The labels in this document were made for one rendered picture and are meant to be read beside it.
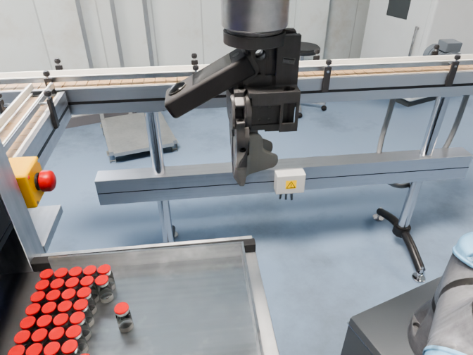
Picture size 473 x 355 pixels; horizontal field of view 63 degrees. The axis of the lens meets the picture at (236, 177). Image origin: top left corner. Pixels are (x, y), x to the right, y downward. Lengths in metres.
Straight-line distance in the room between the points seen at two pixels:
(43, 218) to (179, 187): 0.78
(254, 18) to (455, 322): 0.42
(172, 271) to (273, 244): 1.36
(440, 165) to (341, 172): 0.45
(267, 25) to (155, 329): 0.46
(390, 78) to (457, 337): 1.13
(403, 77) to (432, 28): 2.05
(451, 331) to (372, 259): 1.53
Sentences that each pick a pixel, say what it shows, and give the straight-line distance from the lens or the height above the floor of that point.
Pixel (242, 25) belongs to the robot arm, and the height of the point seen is 1.31.
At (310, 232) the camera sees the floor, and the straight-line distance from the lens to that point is 2.13.
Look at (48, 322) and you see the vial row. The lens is 0.64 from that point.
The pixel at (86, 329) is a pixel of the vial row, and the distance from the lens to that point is 0.64.
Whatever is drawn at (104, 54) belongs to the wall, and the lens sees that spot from 3.26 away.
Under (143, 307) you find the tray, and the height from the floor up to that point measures 0.88.
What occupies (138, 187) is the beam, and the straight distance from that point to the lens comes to 1.59.
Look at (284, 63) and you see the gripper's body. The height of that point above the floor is 1.26.
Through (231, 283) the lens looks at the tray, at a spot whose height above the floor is 0.88.
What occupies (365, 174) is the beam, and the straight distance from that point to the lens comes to 1.74.
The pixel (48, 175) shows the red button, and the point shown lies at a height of 1.01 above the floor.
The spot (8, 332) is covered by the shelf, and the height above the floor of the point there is 0.88.
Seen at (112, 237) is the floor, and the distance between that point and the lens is 2.16.
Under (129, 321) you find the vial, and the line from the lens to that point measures 0.63.
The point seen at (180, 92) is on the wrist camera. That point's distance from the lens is 0.47.
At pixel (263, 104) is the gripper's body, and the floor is 1.22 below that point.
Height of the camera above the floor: 1.40
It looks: 34 degrees down
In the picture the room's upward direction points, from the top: straight up
